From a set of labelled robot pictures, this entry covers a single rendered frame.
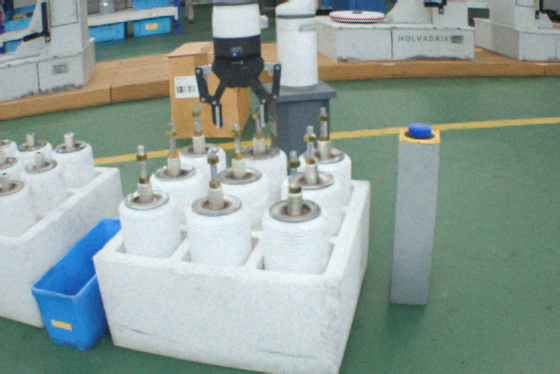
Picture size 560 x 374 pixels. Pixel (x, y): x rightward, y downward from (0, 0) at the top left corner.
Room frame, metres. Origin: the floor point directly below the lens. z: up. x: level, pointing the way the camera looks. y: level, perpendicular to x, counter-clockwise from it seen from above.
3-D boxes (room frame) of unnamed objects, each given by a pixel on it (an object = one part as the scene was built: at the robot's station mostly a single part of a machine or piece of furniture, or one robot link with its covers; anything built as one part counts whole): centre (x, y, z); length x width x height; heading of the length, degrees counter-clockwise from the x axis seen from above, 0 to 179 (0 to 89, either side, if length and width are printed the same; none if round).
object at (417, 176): (0.92, -0.24, 0.16); 0.07 x 0.07 x 0.31; 75
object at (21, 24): (5.32, 2.45, 0.36); 0.50 x 0.38 x 0.21; 11
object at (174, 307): (0.92, 0.06, 0.09); 0.39 x 0.39 x 0.18; 75
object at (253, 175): (0.93, 0.07, 0.25); 0.08 x 0.08 x 0.01
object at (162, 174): (0.95, 0.18, 0.25); 0.08 x 0.08 x 0.01
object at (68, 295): (0.91, 0.35, 0.06); 0.30 x 0.11 x 0.12; 166
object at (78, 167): (1.14, 0.45, 0.16); 0.10 x 0.10 x 0.18
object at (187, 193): (0.95, 0.18, 0.16); 0.10 x 0.10 x 0.18
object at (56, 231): (1.06, 0.59, 0.09); 0.39 x 0.39 x 0.18; 74
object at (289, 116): (1.36, -0.05, 0.15); 0.15 x 0.15 x 0.30; 11
